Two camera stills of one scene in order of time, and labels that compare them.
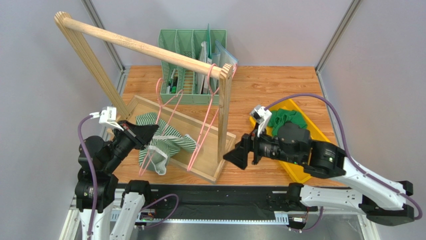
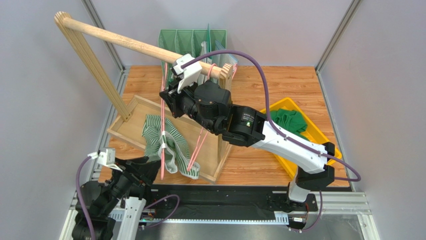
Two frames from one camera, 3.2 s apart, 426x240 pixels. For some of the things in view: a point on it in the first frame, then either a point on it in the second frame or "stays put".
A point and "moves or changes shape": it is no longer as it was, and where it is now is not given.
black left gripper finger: (142, 133) to (133, 166)
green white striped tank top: (166, 142) moves or changes shape
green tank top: (277, 117) stays put
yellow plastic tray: (296, 171) stays put
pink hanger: (147, 163) moves or changes shape
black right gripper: (250, 150) to (173, 98)
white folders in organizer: (222, 57) stays put
